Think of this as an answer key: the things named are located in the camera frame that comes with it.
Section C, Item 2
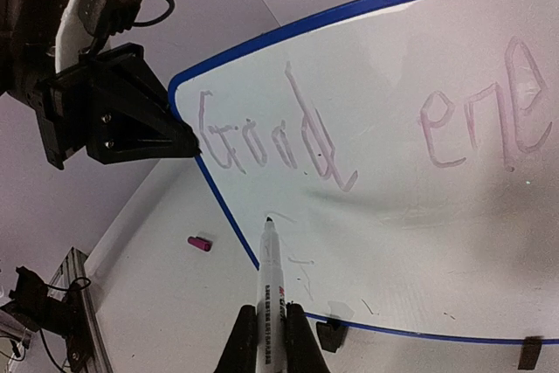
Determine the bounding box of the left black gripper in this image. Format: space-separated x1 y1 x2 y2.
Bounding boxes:
28 43 201 170

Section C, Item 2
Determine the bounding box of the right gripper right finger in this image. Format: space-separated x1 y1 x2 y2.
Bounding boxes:
285 303 330 373

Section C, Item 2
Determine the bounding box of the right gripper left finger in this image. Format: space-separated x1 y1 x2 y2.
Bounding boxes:
216 305 259 373

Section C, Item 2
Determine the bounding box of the white marker pen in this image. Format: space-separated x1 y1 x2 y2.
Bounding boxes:
257 216 287 372

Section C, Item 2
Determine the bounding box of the magenta marker cap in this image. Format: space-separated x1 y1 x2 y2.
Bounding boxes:
187 236 212 252

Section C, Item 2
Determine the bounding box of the blue framed small whiteboard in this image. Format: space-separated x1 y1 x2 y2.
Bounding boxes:
169 0 558 344

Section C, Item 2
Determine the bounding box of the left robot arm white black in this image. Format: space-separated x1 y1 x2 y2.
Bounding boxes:
1 0 200 169

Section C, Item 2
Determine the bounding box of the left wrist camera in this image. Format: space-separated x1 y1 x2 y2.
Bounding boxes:
54 0 142 73

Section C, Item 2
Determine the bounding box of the left camera black cable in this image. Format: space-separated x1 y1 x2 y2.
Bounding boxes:
130 0 176 28

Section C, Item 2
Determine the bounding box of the aluminium front rail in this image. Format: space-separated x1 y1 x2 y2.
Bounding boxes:
48 247 114 372

